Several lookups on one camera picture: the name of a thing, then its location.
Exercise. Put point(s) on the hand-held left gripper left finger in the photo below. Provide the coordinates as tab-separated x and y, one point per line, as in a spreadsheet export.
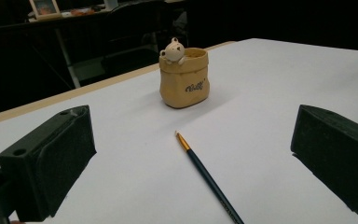
46	161

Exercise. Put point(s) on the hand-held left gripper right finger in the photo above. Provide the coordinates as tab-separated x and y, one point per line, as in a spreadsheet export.
338	155

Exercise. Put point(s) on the dark blue paintbrush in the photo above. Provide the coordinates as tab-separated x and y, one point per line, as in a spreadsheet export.
209	180

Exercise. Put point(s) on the tan bear pen holder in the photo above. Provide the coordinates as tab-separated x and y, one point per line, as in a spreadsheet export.
184	77

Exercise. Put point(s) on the dark background table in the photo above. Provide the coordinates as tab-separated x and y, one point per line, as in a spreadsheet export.
43	46

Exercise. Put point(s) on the black chair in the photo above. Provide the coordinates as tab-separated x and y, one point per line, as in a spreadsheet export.
133	37

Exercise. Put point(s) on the framed picture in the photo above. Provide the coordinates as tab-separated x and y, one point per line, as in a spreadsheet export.
44	8

